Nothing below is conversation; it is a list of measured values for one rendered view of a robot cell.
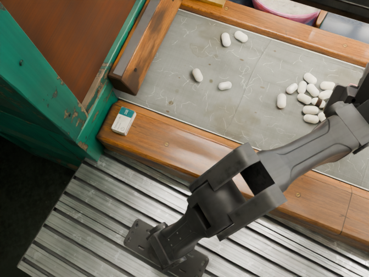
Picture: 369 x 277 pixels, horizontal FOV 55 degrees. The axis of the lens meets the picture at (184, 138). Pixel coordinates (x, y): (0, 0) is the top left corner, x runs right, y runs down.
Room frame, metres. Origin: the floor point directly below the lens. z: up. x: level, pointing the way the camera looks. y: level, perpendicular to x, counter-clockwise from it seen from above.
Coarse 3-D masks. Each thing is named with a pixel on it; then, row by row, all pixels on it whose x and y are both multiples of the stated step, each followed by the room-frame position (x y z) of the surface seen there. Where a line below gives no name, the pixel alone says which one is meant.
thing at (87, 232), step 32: (128, 160) 0.25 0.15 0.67; (64, 192) 0.19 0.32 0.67; (96, 192) 0.18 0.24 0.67; (128, 192) 0.17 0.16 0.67; (160, 192) 0.15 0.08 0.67; (64, 224) 0.11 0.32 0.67; (96, 224) 0.10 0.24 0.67; (128, 224) 0.09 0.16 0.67; (256, 224) 0.05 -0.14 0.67; (288, 224) 0.04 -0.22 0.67; (32, 256) 0.04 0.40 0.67; (64, 256) 0.03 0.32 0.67; (96, 256) 0.02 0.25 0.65; (128, 256) 0.01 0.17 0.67; (192, 256) 0.00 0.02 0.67; (224, 256) -0.01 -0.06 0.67; (256, 256) -0.02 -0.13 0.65; (288, 256) -0.03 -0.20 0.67; (320, 256) -0.04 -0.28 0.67; (352, 256) -0.05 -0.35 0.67
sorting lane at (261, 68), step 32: (192, 32) 0.55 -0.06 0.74; (224, 32) 0.54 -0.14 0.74; (160, 64) 0.47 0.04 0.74; (192, 64) 0.46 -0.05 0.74; (224, 64) 0.45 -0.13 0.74; (256, 64) 0.44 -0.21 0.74; (288, 64) 0.42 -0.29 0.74; (320, 64) 0.41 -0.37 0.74; (352, 64) 0.40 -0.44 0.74; (128, 96) 0.39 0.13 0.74; (160, 96) 0.38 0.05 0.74; (192, 96) 0.37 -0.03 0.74; (224, 96) 0.36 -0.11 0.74; (256, 96) 0.35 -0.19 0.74; (288, 96) 0.34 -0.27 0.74; (224, 128) 0.28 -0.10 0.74; (256, 128) 0.27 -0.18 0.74; (288, 128) 0.26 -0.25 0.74; (352, 160) 0.16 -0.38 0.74
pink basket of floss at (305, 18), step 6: (252, 0) 0.65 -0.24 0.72; (258, 0) 0.60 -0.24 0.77; (258, 6) 0.61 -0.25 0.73; (264, 6) 0.58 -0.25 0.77; (270, 12) 0.58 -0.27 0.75; (276, 12) 0.56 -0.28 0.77; (288, 18) 0.55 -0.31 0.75; (294, 18) 0.55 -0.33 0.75; (300, 18) 0.55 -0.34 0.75; (306, 18) 0.55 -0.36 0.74; (312, 18) 0.57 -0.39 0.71
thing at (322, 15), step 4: (320, 12) 0.51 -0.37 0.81; (324, 12) 0.51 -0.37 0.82; (328, 12) 0.51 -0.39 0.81; (316, 16) 0.52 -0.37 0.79; (320, 16) 0.51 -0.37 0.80; (324, 16) 0.51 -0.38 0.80; (316, 20) 0.51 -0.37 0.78; (320, 20) 0.51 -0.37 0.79; (324, 20) 0.51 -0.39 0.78; (312, 24) 0.52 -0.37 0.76; (316, 24) 0.51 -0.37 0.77; (320, 24) 0.51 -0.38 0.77
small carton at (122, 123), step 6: (126, 108) 0.34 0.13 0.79; (120, 114) 0.33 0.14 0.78; (126, 114) 0.33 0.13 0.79; (132, 114) 0.32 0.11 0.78; (120, 120) 0.31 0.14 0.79; (126, 120) 0.31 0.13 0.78; (132, 120) 0.32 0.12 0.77; (114, 126) 0.30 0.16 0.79; (120, 126) 0.30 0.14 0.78; (126, 126) 0.30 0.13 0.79; (120, 132) 0.29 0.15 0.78; (126, 132) 0.29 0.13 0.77
